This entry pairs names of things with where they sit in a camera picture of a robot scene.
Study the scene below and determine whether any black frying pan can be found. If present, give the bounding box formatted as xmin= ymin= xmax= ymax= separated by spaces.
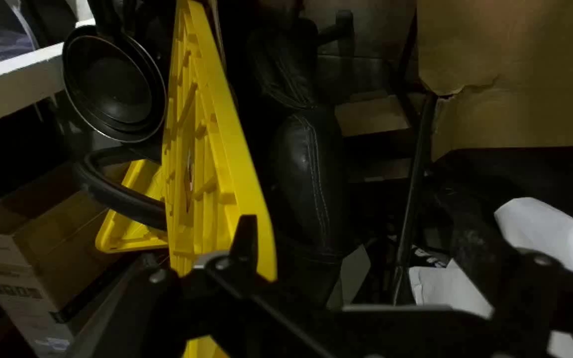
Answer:
xmin=61 ymin=25 xmax=165 ymax=228

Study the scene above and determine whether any white shelf board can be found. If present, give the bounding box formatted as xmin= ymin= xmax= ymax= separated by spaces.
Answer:
xmin=0 ymin=17 xmax=97 ymax=135

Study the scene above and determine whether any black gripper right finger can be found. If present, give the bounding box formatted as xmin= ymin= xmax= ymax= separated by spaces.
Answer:
xmin=491 ymin=250 xmax=573 ymax=358

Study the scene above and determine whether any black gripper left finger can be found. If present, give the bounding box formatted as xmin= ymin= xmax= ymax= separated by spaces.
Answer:
xmin=67 ymin=214 xmax=340 ymax=358

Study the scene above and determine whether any yellow plastic bin lid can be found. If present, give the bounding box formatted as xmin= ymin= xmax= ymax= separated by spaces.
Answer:
xmin=95 ymin=0 xmax=276 ymax=358

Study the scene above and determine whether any small cardboard box with label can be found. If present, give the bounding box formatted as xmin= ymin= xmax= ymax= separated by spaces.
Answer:
xmin=0 ymin=164 xmax=119 ymax=358

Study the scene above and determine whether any white cloth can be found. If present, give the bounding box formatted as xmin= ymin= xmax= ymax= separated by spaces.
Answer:
xmin=405 ymin=196 xmax=573 ymax=358

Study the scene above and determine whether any brown cardboard sheet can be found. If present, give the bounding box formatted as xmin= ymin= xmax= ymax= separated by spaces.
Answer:
xmin=417 ymin=0 xmax=573 ymax=159

